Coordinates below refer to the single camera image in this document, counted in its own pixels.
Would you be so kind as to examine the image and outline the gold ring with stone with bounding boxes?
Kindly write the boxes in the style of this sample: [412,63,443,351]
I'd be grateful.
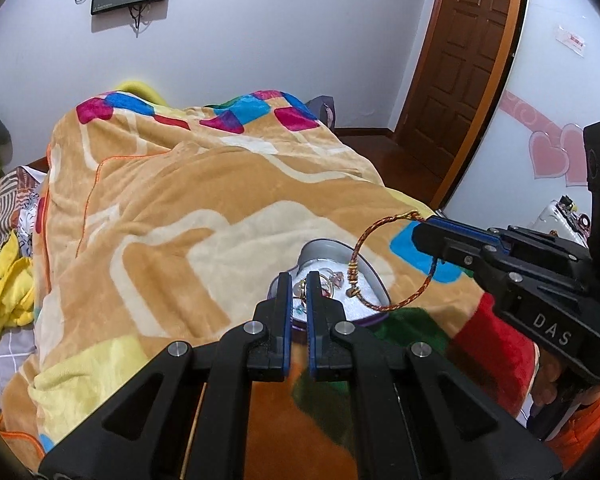
[293,271,334,304]

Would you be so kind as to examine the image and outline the purple heart-shaped tin box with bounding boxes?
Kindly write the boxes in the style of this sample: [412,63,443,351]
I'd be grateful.
[286,238,391,332]

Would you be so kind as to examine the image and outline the cosmetics on suitcase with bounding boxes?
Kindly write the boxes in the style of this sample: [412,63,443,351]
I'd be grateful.
[557,195,591,236]

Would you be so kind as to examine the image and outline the white hard-shell suitcase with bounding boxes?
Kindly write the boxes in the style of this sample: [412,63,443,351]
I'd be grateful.
[530,200,591,247]

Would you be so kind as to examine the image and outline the colourful patchwork fleece blanket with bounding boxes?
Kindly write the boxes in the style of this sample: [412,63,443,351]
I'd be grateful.
[0,90,536,468]

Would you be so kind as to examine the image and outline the brown wooden door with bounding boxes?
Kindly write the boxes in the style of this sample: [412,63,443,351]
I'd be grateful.
[396,0,509,188]

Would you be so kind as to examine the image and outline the grey backpack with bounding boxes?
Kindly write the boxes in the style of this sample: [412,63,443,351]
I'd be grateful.
[306,96,336,131]

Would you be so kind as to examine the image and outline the striped patterned bedsheet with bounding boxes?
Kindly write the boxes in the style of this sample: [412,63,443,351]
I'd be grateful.
[0,166,46,257]

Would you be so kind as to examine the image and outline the white wall notice sticker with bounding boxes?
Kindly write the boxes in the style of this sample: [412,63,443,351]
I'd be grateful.
[554,26,586,58]

